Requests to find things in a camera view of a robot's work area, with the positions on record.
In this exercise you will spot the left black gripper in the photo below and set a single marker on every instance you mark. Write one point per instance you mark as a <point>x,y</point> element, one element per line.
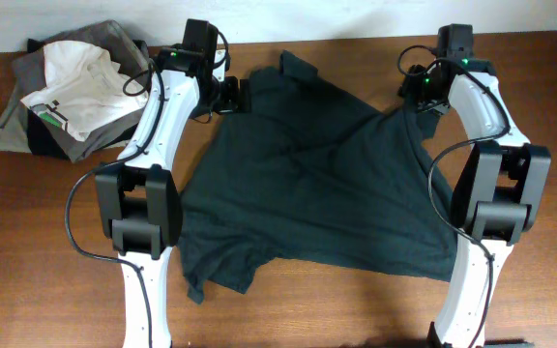
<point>233,95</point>

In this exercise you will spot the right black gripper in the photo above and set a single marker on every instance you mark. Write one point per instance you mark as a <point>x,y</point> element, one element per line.
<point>424,100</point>

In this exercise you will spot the dark green t-shirt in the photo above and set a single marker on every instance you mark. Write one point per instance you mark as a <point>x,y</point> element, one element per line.
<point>313,173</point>

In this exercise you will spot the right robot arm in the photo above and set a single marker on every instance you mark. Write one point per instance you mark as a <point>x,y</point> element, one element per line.
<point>499,191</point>

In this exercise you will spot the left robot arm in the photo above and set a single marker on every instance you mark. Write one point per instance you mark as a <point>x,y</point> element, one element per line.
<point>139,204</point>

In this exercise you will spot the white folded shirt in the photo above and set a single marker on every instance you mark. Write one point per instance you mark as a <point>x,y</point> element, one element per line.
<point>83,89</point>

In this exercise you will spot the light grey folded garment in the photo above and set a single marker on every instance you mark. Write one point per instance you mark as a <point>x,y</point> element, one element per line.
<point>13,127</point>

